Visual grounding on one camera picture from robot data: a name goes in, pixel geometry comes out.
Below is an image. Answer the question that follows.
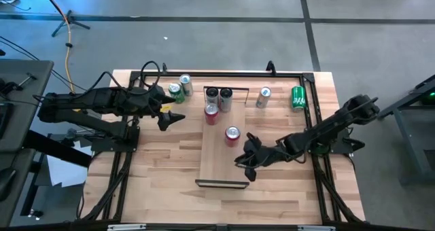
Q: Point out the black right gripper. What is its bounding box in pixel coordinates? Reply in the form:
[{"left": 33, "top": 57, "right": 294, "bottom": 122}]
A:
[{"left": 234, "top": 132, "right": 286, "bottom": 183}]

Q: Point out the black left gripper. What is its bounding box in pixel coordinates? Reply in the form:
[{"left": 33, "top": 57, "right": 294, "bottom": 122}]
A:
[{"left": 144, "top": 87, "right": 186, "bottom": 132}]

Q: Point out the red Fanta can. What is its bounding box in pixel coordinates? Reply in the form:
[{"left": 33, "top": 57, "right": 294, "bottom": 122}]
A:
[
  {"left": 204, "top": 103, "right": 220, "bottom": 126},
  {"left": 224, "top": 125, "right": 242, "bottom": 148}
]

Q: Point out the silver blue can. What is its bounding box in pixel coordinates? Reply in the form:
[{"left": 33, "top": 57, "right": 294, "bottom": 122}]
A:
[
  {"left": 255, "top": 86, "right": 273, "bottom": 109},
  {"left": 179, "top": 73, "right": 194, "bottom": 97}
]

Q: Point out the silver can black lid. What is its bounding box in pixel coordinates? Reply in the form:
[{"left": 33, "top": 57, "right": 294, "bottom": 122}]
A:
[
  {"left": 218, "top": 87, "right": 234, "bottom": 113},
  {"left": 205, "top": 86, "right": 220, "bottom": 106}
]

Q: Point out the green Sprite can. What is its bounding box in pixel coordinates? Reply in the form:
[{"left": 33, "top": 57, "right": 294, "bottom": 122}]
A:
[
  {"left": 168, "top": 82, "right": 186, "bottom": 105},
  {"left": 290, "top": 85, "right": 307, "bottom": 113}
]

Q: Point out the black tripod stand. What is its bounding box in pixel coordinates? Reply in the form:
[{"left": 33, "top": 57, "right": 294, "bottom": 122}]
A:
[{"left": 50, "top": 9, "right": 91, "bottom": 38}]

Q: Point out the dark grey desk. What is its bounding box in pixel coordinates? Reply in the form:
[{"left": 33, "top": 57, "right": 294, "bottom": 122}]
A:
[{"left": 0, "top": 59, "right": 54, "bottom": 227}]

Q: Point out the black clamp tool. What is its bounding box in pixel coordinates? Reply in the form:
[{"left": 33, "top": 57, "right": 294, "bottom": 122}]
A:
[{"left": 0, "top": 73, "right": 38, "bottom": 96}]

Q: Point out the workbench with grey legs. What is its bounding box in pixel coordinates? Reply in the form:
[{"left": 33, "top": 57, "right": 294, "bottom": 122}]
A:
[{"left": 373, "top": 73, "right": 435, "bottom": 186}]

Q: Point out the black computer mouse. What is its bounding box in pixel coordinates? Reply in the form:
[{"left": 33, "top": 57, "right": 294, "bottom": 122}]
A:
[{"left": 0, "top": 168, "right": 17, "bottom": 202}]

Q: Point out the black box green light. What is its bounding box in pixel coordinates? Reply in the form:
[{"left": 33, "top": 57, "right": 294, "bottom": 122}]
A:
[{"left": 421, "top": 88, "right": 435, "bottom": 106}]

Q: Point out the wooden shelf black metal frame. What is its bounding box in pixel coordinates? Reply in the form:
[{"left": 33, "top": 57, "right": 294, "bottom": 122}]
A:
[{"left": 194, "top": 86, "right": 251, "bottom": 190}]

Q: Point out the silver metal bracket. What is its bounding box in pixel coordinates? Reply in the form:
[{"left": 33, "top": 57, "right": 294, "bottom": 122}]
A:
[
  {"left": 107, "top": 224, "right": 147, "bottom": 231},
  {"left": 298, "top": 225, "right": 336, "bottom": 231}
]

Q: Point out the yellow floor cable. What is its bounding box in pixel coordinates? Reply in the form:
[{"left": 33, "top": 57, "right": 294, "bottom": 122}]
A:
[{"left": 63, "top": 18, "right": 77, "bottom": 94}]

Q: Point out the black floor cable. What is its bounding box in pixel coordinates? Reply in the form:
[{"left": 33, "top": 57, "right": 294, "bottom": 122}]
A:
[{"left": 37, "top": 0, "right": 71, "bottom": 23}]

